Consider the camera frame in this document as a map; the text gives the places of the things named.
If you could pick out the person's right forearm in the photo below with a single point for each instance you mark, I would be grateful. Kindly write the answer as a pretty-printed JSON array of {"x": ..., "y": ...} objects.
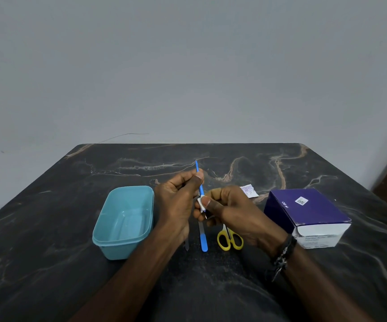
[{"x": 317, "y": 288}]

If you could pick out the person's left forearm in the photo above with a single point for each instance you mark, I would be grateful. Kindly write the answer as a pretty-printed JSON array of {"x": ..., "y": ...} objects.
[{"x": 136, "y": 281}]

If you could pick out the teal plastic container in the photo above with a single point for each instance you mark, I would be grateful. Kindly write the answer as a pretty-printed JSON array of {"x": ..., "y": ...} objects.
[{"x": 124, "y": 221}]

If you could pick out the purple and white cardboard box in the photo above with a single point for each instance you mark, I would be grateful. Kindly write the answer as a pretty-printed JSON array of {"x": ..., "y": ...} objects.
[{"x": 305, "y": 211}]

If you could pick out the slim silver metal instrument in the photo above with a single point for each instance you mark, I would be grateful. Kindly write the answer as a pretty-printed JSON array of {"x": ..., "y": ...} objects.
[{"x": 187, "y": 243}]

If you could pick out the person's left thumb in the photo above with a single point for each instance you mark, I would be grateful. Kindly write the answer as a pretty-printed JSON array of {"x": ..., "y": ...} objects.
[{"x": 193, "y": 186}]

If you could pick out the person's left hand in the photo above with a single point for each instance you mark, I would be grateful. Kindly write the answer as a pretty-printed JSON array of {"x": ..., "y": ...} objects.
[{"x": 172, "y": 206}]

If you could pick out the white printed sachet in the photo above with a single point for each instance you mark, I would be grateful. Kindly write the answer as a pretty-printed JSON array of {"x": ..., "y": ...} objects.
[{"x": 249, "y": 191}]

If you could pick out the person's right hand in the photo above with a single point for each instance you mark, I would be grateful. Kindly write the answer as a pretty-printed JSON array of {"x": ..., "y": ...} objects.
[{"x": 240, "y": 217}]

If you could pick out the person's right thumb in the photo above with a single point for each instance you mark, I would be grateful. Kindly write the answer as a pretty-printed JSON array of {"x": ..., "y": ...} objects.
[{"x": 212, "y": 203}]

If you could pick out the white wipe pad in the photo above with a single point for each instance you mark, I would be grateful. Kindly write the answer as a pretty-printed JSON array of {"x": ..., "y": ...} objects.
[{"x": 200, "y": 202}]

